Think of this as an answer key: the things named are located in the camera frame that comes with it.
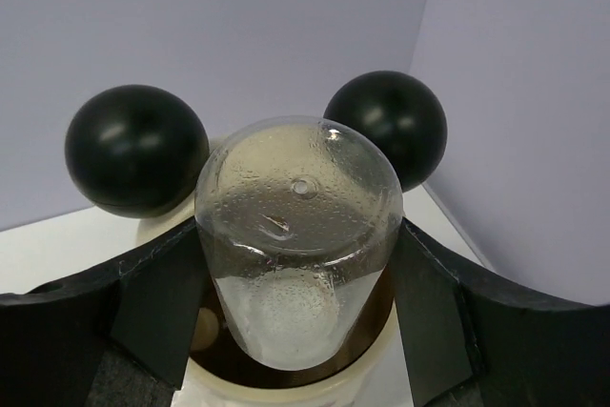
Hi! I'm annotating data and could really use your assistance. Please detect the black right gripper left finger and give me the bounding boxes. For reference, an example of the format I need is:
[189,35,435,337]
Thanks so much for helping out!
[1,219,210,406]

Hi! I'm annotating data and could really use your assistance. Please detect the cream bin with black ears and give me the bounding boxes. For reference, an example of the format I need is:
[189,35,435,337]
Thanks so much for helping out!
[64,71,447,406]

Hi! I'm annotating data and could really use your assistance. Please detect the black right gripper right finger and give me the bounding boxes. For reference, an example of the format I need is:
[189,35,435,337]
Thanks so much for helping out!
[393,220,609,406]

